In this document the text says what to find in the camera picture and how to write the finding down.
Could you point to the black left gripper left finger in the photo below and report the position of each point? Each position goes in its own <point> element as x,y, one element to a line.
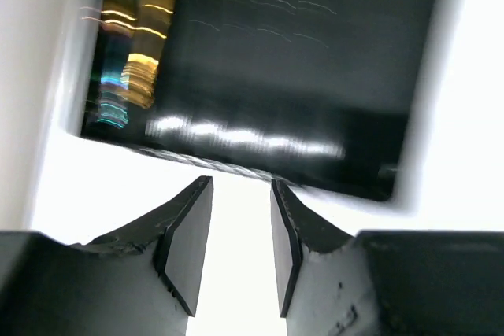
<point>141,279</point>

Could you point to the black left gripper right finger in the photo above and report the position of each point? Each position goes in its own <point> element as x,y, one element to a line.
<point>382,282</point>

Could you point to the rainbow iridescent ornate spoon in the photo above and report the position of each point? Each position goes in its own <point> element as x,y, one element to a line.
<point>105,104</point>

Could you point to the gold ornate spoon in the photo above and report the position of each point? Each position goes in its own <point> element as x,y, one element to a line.
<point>154,18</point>

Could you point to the black cutlery organizer tray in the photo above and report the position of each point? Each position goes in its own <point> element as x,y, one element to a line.
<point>315,92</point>

